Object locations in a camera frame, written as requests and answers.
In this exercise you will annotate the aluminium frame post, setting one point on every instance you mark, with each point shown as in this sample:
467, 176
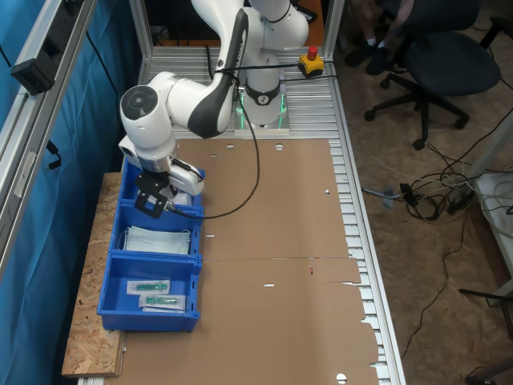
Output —
333, 24
141, 32

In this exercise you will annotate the black power adapter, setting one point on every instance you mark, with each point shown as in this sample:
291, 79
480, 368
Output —
461, 200

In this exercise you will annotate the brown cardboard sheet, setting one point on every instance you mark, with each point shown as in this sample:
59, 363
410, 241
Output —
248, 345
280, 200

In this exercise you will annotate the green syringe packet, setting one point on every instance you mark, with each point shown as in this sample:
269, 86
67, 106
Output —
148, 287
162, 302

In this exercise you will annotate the yellow emergency stop button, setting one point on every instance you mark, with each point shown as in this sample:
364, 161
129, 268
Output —
310, 64

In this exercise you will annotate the blue plastic bin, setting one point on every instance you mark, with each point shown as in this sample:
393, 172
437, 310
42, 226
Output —
129, 180
120, 288
128, 214

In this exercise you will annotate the grey floor tape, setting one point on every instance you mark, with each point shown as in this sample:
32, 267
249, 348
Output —
386, 196

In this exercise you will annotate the person's legs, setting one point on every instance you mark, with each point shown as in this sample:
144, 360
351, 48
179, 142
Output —
360, 56

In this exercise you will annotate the clear bagged gauze packet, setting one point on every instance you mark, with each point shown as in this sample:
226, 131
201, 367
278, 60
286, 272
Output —
184, 199

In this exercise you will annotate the black floor connector box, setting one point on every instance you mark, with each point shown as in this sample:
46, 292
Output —
409, 194

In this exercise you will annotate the gripper camera on black bracket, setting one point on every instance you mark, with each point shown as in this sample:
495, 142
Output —
150, 196

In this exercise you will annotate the black stand leg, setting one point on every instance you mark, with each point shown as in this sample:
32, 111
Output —
485, 296

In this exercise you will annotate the horizontal aluminium beam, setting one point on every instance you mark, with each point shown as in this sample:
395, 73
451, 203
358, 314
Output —
24, 132

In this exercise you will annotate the black dangling plug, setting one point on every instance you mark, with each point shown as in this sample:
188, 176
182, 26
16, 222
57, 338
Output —
54, 158

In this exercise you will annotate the black office chair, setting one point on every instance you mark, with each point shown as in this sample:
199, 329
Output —
449, 64
497, 36

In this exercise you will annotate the stack of light face masks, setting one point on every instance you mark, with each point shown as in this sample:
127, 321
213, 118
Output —
156, 240

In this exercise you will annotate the grey power strip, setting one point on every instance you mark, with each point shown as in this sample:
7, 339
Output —
34, 76

